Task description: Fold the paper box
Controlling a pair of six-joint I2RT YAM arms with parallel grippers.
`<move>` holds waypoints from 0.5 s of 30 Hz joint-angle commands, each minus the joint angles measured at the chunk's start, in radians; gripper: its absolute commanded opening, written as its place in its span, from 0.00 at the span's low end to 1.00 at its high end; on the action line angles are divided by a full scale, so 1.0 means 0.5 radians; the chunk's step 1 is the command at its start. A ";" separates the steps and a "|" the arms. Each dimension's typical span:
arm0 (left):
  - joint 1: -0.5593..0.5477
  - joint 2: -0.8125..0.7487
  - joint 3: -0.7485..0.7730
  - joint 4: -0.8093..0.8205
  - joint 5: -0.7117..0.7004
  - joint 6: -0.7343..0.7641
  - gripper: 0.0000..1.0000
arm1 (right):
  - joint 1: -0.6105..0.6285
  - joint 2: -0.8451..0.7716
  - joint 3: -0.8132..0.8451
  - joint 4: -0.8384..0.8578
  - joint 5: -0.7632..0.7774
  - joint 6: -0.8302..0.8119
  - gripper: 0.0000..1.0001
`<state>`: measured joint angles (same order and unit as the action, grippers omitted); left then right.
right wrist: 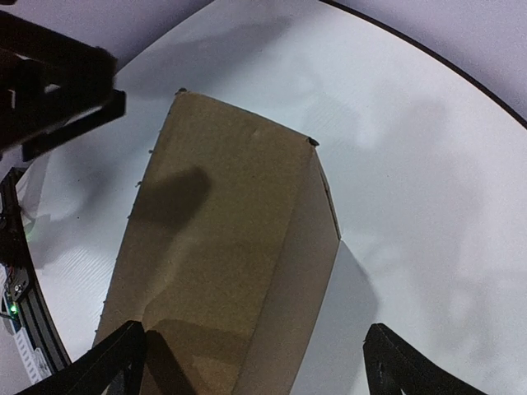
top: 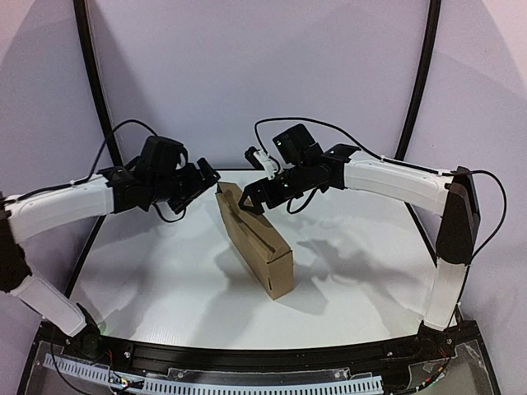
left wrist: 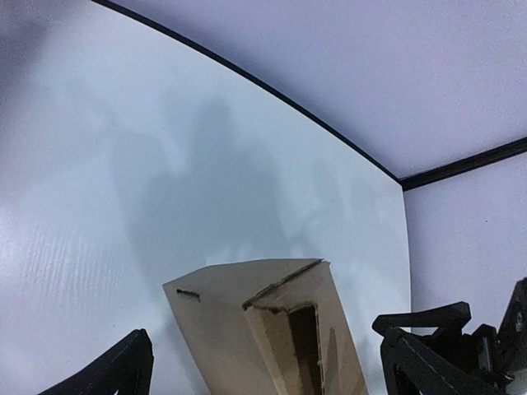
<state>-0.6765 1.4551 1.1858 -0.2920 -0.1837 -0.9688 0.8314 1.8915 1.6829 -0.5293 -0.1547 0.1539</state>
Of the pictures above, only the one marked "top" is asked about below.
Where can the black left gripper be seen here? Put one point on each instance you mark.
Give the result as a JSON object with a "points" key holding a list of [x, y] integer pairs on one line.
{"points": [[202, 177]]}

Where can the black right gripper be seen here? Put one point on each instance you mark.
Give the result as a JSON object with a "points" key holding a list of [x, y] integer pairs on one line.
{"points": [[266, 191]]}

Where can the brown cardboard box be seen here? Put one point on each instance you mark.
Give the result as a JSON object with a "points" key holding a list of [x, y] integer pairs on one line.
{"points": [[261, 246]]}

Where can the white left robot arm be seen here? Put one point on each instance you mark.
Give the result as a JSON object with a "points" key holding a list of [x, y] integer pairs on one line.
{"points": [[161, 173]]}

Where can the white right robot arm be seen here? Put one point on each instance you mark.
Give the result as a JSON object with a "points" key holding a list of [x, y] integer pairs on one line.
{"points": [[310, 169]]}

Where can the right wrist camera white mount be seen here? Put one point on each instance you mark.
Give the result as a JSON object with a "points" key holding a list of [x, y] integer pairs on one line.
{"points": [[261, 160]]}

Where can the left black frame post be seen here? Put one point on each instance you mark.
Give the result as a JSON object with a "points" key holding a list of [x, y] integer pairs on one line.
{"points": [[85, 34]]}

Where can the black frame post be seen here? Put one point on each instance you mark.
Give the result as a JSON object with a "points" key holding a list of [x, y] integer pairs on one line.
{"points": [[428, 44], [85, 34]]}

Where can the white slotted cable duct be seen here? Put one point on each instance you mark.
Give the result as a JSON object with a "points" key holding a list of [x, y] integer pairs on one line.
{"points": [[185, 381]]}

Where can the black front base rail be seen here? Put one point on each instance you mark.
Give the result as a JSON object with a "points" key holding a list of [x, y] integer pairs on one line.
{"points": [[390, 358]]}

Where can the right black frame post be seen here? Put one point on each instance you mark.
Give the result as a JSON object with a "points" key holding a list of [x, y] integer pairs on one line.
{"points": [[428, 44]]}

